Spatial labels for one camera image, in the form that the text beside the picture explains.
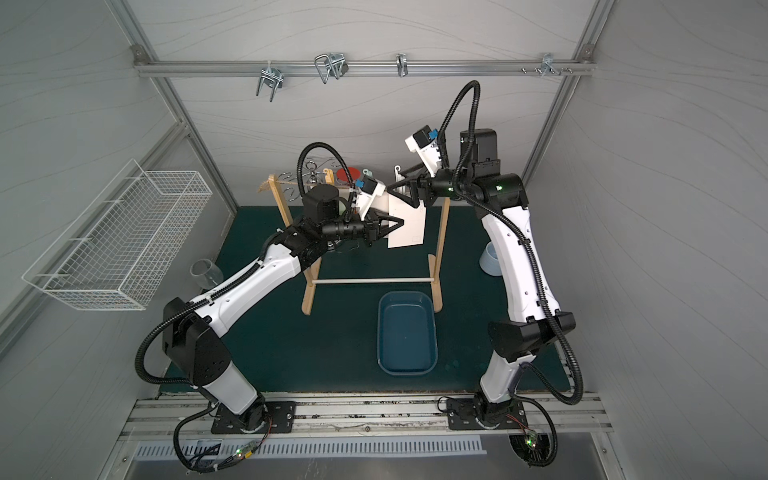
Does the red plastic wine glass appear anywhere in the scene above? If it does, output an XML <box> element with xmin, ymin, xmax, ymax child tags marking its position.
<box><xmin>335</xmin><ymin>167</ymin><xmax>361</xmax><ymax>183</ymax></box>

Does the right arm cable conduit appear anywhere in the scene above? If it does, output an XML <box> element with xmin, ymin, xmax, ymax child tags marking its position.
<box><xmin>436</xmin><ymin>80</ymin><xmax>584</xmax><ymax>406</ymax></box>

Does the chrome hook stand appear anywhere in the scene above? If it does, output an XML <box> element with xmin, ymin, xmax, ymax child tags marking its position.
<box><xmin>277</xmin><ymin>156</ymin><xmax>340</xmax><ymax>203</ymax></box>

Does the white wire basket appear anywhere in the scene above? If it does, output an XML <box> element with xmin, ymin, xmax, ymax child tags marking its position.
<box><xmin>22</xmin><ymin>160</ymin><xmax>212</xmax><ymax>311</ymax></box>

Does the clear drinking glass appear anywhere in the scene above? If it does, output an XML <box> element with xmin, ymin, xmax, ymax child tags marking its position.
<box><xmin>189</xmin><ymin>258</ymin><xmax>224</xmax><ymax>290</ymax></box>

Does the metal rail with hooks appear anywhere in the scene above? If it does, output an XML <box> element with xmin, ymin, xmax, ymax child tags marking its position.
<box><xmin>134</xmin><ymin>53</ymin><xmax>596</xmax><ymax>93</ymax></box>

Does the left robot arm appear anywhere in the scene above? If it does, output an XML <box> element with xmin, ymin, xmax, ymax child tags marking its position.
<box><xmin>159</xmin><ymin>184</ymin><xmax>405</xmax><ymax>416</ymax></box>

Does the blue plastic tray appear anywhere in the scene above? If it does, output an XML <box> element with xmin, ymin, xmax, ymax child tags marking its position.
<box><xmin>377</xmin><ymin>291</ymin><xmax>438</xmax><ymax>377</ymax></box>

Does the light blue mug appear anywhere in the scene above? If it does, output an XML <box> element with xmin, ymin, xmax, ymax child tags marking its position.
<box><xmin>478</xmin><ymin>242</ymin><xmax>502</xmax><ymax>277</ymax></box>

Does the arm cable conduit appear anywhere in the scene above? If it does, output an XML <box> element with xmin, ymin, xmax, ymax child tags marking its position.
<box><xmin>436</xmin><ymin>80</ymin><xmax>584</xmax><ymax>406</ymax></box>
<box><xmin>134</xmin><ymin>142</ymin><xmax>356</xmax><ymax>385</ymax></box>

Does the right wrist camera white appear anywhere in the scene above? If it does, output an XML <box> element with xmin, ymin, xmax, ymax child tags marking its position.
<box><xmin>405</xmin><ymin>125</ymin><xmax>442</xmax><ymax>178</ymax></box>

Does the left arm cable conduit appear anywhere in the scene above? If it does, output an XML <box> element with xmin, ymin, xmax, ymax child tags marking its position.
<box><xmin>134</xmin><ymin>142</ymin><xmax>356</xmax><ymax>385</ymax></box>

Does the wooden string rack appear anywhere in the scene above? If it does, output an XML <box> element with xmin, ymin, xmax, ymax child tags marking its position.
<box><xmin>258</xmin><ymin>174</ymin><xmax>451</xmax><ymax>316</ymax></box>

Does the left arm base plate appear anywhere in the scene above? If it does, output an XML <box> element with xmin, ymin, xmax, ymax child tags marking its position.
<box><xmin>211</xmin><ymin>400</ymin><xmax>297</xmax><ymax>435</ymax></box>

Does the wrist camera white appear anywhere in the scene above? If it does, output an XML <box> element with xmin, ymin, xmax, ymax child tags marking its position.
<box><xmin>354</xmin><ymin>174</ymin><xmax>386</xmax><ymax>220</ymax></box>
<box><xmin>405</xmin><ymin>125</ymin><xmax>442</xmax><ymax>178</ymax></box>

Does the white postcard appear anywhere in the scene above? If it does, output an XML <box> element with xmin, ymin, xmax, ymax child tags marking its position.
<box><xmin>387</xmin><ymin>196</ymin><xmax>426</xmax><ymax>249</ymax></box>

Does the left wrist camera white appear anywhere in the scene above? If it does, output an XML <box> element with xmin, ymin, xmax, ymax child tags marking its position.
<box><xmin>354</xmin><ymin>174</ymin><xmax>386</xmax><ymax>220</ymax></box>

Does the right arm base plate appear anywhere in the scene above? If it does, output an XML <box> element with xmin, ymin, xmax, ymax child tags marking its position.
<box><xmin>437</xmin><ymin>393</ymin><xmax>528</xmax><ymax>431</ymax></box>

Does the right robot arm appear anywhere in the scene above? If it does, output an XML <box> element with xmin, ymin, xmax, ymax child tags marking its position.
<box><xmin>387</xmin><ymin>126</ymin><xmax>584</xmax><ymax>426</ymax></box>

